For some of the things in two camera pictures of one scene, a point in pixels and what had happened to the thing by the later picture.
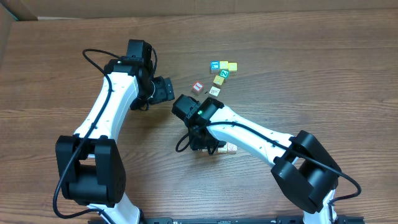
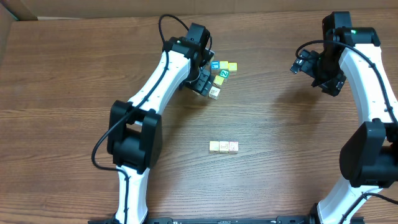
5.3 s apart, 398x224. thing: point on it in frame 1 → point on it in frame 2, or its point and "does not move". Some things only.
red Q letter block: x=232 y=149 does not move
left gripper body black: x=161 y=91 → x=202 y=84
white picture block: x=214 y=91 does not move
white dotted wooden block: x=222 y=150 does not move
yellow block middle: x=218 y=80 does not move
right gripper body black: x=206 y=140 → x=326 y=74
